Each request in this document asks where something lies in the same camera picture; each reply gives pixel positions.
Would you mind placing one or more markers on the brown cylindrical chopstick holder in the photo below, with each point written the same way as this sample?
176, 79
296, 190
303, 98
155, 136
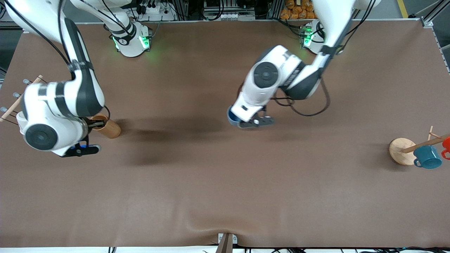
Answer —
110, 129

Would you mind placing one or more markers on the light blue plastic cup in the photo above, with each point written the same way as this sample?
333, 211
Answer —
232, 119

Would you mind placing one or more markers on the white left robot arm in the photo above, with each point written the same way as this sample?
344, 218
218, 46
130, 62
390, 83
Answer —
281, 63

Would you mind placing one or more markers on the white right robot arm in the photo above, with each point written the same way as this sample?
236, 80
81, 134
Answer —
81, 91

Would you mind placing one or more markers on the brown table cover cloth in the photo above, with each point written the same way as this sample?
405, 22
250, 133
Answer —
225, 182

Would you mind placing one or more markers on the bag of orange bread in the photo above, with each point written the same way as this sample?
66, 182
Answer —
299, 10

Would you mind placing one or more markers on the white power strip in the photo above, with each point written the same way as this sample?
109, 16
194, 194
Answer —
154, 12

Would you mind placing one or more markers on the wooden mug tree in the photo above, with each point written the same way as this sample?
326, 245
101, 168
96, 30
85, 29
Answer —
400, 153

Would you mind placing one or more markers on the teal enamel mug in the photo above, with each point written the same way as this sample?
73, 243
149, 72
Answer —
427, 156

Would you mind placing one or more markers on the orange enamel mug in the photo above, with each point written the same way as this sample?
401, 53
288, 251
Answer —
446, 146

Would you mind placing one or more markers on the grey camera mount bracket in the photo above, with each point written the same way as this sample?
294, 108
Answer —
226, 242

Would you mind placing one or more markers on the aluminium frame profile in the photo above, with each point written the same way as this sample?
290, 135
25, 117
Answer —
434, 12

